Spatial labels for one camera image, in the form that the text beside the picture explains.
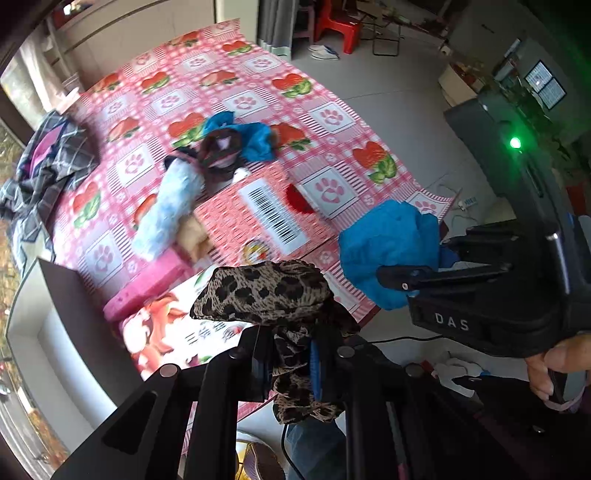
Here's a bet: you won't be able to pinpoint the red plastic stool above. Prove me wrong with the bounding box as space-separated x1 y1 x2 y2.
314 0 362 54

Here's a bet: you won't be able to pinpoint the navy plaid folded garment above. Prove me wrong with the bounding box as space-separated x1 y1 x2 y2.
1 110 99 274

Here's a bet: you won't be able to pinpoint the white slippers on floor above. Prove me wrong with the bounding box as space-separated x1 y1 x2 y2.
308 44 339 61

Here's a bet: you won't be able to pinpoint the red patterned tissue box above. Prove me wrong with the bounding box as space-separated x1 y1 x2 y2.
194 162 335 266

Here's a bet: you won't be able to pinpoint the grey open cardboard box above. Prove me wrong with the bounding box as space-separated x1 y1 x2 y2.
7 259 142 452

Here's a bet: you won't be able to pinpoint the light blue fluffy cloth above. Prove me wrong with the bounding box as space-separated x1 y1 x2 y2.
131 157 205 262

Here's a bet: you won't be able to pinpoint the pink strawberry paw tablecloth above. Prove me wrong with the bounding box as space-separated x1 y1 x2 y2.
48 18 456 421

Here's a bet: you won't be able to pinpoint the leopard print scrunchie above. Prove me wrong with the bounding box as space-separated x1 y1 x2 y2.
189 260 360 424

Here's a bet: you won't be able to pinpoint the blue cloth front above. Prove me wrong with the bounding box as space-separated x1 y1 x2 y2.
339 200 460 310

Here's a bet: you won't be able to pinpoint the white power strip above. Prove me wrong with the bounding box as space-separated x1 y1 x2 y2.
458 196 478 211

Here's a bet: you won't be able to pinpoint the person right hand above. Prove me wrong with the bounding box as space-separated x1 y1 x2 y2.
525 333 591 401

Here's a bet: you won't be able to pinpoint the beige small sock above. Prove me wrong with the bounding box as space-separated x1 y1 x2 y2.
175 214 213 263

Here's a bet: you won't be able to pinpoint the small dark striped sock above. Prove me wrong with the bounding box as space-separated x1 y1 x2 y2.
163 147 198 170

